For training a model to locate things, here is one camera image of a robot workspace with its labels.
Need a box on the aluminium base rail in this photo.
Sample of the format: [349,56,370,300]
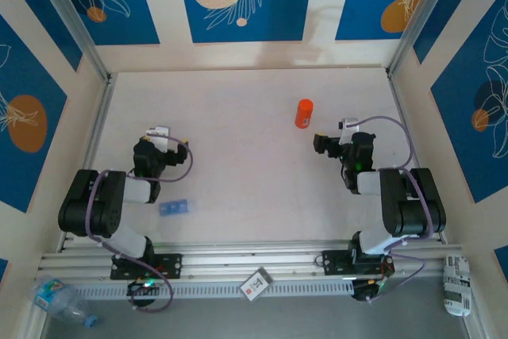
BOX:
[37,238,465,279]

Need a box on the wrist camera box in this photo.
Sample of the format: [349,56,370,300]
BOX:
[144,125,172,145]
[338,117,361,144]

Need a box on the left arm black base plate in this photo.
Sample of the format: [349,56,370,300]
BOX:
[109,252,184,281]

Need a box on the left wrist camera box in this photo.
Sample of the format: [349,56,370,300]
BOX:
[144,125,172,145]

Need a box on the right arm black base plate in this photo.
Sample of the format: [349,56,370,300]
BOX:
[321,248,397,277]

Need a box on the aluminium table side rail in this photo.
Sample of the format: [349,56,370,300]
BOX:
[385,71,448,245]
[57,72,117,255]

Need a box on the small blue packet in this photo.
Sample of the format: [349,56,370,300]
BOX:
[158,198,198,218]

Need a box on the white card with red mark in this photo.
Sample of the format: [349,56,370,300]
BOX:
[239,266,274,302]

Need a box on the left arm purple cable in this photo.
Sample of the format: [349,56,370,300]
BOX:
[86,135,194,312]

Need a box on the grey slotted cable duct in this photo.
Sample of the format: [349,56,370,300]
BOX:
[71,277,358,301]

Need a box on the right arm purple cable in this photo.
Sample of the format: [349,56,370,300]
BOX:
[348,115,434,304]

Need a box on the aluminium frame post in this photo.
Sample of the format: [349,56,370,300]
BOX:
[385,0,490,80]
[27,0,113,82]

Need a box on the clear plastic water bottle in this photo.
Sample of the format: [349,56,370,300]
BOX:
[29,277,99,330]

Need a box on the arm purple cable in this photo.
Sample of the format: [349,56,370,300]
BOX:
[348,115,434,304]
[86,135,194,312]

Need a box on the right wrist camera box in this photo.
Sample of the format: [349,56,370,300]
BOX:
[338,117,361,144]

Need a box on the orange pill bottle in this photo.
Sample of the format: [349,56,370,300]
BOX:
[294,98,315,129]

